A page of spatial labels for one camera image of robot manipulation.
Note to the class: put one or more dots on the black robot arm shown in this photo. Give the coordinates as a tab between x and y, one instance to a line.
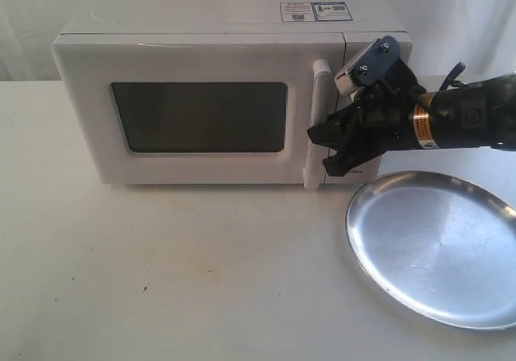
463	115

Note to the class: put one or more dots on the white microwave oven body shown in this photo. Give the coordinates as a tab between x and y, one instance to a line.
188	17

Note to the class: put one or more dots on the wrist camera on blue bracket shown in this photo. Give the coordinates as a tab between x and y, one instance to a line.
368	66

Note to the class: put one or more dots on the blue white label sticker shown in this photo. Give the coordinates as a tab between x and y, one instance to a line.
315	12

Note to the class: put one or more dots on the round silver metal tray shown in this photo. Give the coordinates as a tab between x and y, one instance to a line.
441	246

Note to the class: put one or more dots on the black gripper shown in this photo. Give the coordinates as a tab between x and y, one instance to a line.
387	123

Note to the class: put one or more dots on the white microwave door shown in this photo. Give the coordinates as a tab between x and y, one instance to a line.
202	109

